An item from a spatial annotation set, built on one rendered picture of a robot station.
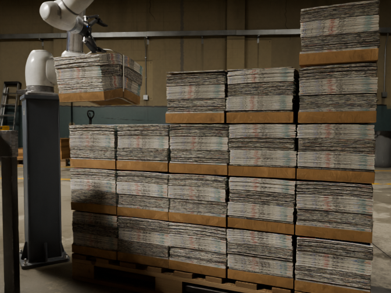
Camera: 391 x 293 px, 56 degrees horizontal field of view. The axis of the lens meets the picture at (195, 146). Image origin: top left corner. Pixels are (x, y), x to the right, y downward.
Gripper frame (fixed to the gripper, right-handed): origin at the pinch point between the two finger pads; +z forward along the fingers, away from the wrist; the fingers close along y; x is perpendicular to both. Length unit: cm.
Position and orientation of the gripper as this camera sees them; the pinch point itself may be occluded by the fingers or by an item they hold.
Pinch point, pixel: (103, 38)
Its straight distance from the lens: 214.8
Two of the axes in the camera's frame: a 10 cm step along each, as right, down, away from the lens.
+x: 9.1, 0.4, -4.1
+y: -0.5, 10.0, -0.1
